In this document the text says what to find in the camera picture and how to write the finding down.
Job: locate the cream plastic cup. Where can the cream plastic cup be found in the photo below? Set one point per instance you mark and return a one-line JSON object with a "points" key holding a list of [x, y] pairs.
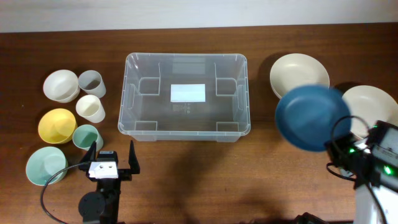
{"points": [[90, 108]]}

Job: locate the white label in bin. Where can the white label in bin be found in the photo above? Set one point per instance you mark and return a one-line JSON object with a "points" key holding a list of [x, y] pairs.
{"points": [[191, 93]]}

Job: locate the cream plate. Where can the cream plate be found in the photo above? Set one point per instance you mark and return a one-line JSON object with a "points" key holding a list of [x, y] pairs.
{"points": [[371, 104], [293, 70]]}

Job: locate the mint green small bowl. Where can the mint green small bowl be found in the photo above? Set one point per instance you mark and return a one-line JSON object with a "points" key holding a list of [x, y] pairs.
{"points": [[44, 163]]}

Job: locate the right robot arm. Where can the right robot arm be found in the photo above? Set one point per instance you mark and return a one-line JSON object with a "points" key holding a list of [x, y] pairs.
{"points": [[379, 204]]}

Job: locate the mint green plastic cup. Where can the mint green plastic cup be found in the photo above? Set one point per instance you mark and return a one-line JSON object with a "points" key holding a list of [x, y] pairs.
{"points": [[85, 135]]}

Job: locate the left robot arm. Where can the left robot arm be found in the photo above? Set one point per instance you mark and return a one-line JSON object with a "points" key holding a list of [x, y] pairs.
{"points": [[102, 205]]}

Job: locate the blue plate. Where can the blue plate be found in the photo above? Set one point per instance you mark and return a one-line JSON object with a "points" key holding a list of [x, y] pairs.
{"points": [[307, 115]]}

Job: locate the clear plastic storage bin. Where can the clear plastic storage bin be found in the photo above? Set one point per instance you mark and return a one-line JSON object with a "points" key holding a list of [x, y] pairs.
{"points": [[147, 114]]}

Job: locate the white small bowl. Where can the white small bowl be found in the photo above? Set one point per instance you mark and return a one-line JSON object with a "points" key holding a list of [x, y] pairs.
{"points": [[61, 86]]}

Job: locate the grey plastic cup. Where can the grey plastic cup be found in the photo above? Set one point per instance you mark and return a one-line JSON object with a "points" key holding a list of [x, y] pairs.
{"points": [[91, 82]]}

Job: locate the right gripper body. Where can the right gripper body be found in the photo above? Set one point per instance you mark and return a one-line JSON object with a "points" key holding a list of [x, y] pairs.
{"points": [[343, 151]]}

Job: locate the yellow small bowl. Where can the yellow small bowl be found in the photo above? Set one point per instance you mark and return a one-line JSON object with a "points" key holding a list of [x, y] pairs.
{"points": [[57, 126]]}

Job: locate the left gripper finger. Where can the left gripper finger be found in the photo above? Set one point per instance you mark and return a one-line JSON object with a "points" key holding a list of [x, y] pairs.
{"points": [[133, 162], [90, 154]]}

